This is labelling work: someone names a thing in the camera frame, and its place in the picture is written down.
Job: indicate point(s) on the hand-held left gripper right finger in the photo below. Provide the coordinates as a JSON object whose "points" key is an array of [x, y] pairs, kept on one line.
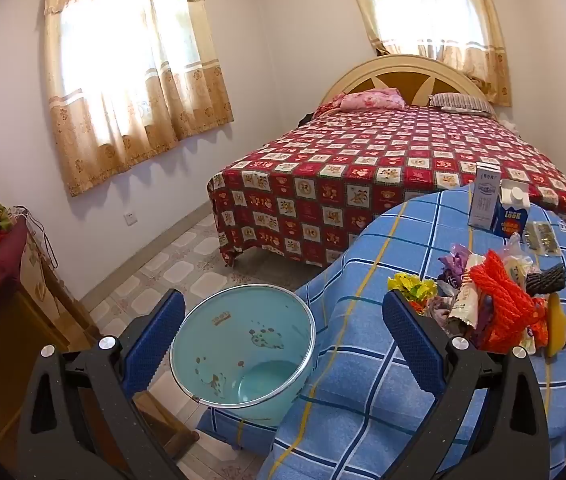
{"points": [[413, 345]]}

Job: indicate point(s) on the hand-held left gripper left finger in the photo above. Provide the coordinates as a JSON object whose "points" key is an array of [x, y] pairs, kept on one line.
{"points": [[155, 345]]}

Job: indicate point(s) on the yellow wrapper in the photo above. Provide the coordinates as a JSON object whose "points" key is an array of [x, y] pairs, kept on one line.
{"points": [[413, 287]]}

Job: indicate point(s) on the white snack wrapper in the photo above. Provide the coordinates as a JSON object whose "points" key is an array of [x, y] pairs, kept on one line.
{"points": [[465, 300]]}

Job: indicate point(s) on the dark purple wrapper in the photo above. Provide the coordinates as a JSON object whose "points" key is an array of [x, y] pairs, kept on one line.
{"points": [[484, 312]]}

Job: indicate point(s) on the light blue plastic bucket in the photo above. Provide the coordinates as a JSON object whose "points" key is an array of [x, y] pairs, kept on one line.
{"points": [[243, 330]]}

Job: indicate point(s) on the light purple wrapper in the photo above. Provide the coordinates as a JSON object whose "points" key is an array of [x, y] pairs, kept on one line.
{"points": [[453, 265]]}

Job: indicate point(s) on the orange foam net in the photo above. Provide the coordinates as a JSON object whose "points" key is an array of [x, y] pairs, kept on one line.
{"points": [[503, 300]]}

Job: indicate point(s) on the clear plastic wrapper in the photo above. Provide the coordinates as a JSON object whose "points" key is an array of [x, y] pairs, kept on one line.
{"points": [[515, 265]]}

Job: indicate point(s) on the yellow plastic piece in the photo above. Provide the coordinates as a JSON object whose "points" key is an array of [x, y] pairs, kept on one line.
{"points": [[557, 325]]}

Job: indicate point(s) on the black foam net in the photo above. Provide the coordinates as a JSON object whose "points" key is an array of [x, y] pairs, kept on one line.
{"points": [[545, 279]]}

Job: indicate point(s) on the blue plaid cloth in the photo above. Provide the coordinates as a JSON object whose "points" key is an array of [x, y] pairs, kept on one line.
{"points": [[363, 360]]}

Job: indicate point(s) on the low wooden stool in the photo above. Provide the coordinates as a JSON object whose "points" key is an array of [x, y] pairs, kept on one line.
{"points": [[168, 425]]}

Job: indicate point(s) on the blue gable-top carton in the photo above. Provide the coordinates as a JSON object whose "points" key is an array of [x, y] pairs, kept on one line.
{"points": [[510, 217]]}

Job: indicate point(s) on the silver foil blister pack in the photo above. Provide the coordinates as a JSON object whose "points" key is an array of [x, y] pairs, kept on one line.
{"points": [[550, 240], [532, 236]]}

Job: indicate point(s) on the white tall carton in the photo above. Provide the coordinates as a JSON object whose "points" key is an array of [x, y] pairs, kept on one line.
{"points": [[484, 200]]}

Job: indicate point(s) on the wide beige floral curtain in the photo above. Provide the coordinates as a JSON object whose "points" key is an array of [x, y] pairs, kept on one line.
{"points": [[113, 150]]}

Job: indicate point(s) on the red patterned bedspread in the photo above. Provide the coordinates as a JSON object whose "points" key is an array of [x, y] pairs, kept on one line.
{"points": [[338, 160]]}

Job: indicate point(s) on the striped pillow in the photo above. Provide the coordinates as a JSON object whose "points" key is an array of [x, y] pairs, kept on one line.
{"points": [[463, 102]]}

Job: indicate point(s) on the pink floral pillow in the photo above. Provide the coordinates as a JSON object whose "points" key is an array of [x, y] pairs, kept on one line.
{"points": [[373, 99]]}

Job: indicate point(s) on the dark cloth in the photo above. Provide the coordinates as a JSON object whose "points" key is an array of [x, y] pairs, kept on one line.
{"points": [[307, 119]]}

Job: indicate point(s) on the cream wooden headboard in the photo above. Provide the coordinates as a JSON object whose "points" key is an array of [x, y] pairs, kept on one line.
{"points": [[403, 80]]}

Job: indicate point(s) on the narrow beige floral curtain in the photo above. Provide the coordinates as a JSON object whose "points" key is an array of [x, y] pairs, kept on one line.
{"points": [[493, 60]]}

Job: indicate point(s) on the low wall socket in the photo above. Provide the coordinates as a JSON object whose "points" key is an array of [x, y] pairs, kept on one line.
{"points": [[130, 218]]}

